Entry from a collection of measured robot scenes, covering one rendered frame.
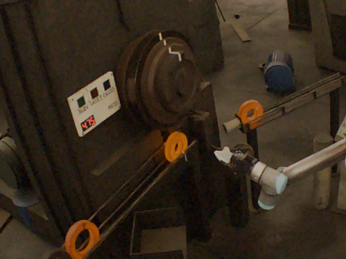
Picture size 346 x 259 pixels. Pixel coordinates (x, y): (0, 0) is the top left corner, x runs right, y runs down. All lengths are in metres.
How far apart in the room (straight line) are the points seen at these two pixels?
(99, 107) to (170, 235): 0.63
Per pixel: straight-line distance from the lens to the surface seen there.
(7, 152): 2.91
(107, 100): 1.88
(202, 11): 4.67
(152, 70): 1.84
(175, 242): 1.84
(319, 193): 2.71
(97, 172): 1.90
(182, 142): 2.19
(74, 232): 1.76
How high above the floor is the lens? 1.89
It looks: 29 degrees down
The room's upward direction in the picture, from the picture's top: 12 degrees counter-clockwise
